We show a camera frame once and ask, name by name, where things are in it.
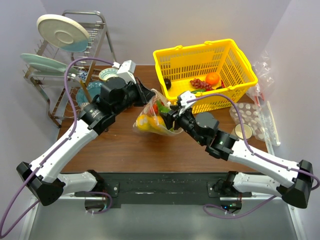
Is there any steel dish rack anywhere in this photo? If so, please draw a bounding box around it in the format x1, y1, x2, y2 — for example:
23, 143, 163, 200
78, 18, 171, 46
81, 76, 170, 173
23, 10, 117, 128

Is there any small blue white bowl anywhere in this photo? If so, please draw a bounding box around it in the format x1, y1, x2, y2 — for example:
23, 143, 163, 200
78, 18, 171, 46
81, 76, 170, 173
77, 69, 88, 82

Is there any dark avocado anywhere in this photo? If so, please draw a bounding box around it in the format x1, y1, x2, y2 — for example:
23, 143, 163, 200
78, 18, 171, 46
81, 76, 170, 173
163, 78, 172, 90

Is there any red apple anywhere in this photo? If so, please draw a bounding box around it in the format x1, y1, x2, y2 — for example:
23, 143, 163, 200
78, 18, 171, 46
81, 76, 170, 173
152, 103, 159, 115

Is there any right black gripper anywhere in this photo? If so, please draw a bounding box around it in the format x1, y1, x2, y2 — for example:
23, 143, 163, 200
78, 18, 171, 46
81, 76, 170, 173
159, 104, 206, 145

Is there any polka dot plastic bag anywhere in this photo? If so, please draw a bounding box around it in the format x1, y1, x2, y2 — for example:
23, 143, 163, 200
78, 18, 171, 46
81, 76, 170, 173
229, 102, 275, 141

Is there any purple cable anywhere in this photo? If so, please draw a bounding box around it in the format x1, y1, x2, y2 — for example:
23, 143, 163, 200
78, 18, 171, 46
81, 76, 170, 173
0, 56, 116, 238
187, 93, 320, 219

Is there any red grape bunch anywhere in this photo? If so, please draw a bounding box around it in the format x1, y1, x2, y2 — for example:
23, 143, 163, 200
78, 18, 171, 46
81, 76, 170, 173
190, 78, 213, 92

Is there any pale green plate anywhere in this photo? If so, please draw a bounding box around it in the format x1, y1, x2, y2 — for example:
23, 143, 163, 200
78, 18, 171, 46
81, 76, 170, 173
20, 53, 68, 73

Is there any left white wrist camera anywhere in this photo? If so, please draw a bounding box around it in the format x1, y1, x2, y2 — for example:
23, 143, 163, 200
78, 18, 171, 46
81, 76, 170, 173
112, 60, 136, 84

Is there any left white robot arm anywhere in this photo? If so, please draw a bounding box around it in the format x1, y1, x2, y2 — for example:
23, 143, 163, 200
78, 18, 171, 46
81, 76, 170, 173
16, 77, 155, 206

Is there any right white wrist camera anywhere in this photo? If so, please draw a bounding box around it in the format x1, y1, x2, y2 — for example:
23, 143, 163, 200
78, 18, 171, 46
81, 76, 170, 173
177, 90, 197, 111

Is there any orange fruit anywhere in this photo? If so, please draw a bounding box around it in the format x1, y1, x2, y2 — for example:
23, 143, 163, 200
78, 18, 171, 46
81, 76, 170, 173
205, 72, 220, 86

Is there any teal rimmed yellow bowl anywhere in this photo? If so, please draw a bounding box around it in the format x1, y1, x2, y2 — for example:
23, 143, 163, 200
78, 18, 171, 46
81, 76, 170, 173
98, 67, 118, 82

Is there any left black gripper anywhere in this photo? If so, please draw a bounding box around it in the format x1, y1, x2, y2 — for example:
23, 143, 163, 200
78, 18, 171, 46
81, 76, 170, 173
113, 76, 156, 115

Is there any yellow lemon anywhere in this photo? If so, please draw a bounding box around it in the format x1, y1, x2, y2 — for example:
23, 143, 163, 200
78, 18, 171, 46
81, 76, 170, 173
135, 114, 150, 132

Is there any white paper cup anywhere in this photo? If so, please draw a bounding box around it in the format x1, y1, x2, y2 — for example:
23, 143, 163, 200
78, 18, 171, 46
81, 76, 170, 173
232, 124, 253, 140

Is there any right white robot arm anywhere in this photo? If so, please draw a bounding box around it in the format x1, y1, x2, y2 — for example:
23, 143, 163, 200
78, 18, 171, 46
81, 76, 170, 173
160, 109, 313, 209

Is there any clear zip top bag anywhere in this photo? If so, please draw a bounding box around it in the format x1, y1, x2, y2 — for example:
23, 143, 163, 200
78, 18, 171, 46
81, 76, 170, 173
133, 88, 183, 136

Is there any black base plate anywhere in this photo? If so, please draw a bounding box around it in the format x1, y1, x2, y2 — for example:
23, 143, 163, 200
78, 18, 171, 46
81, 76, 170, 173
73, 172, 252, 210

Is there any crumpled clear plastic bag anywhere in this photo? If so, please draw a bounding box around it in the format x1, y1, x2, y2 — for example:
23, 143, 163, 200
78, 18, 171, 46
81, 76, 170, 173
246, 50, 276, 107

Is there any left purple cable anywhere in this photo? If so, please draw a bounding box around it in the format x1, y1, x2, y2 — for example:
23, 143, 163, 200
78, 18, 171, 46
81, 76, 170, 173
0, 56, 116, 238

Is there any yellow banana bunch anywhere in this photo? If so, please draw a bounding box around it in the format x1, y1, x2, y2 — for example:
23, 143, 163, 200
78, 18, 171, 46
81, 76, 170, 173
147, 116, 167, 133

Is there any white and teal plate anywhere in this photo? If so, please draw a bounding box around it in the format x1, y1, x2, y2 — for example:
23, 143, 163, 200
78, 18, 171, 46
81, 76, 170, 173
36, 14, 91, 53

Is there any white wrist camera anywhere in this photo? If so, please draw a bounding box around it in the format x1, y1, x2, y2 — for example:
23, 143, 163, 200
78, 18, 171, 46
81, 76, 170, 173
177, 90, 197, 111
112, 60, 136, 84

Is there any teal scalloped plate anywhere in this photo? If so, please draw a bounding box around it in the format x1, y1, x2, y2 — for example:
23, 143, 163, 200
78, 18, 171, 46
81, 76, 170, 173
75, 81, 103, 106

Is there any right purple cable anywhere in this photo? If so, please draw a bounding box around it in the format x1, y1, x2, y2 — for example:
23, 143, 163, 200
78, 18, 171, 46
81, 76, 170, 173
187, 93, 320, 219

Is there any yellow plastic shopping basket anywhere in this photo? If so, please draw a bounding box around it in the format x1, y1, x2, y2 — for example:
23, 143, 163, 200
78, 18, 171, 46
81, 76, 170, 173
153, 38, 258, 114

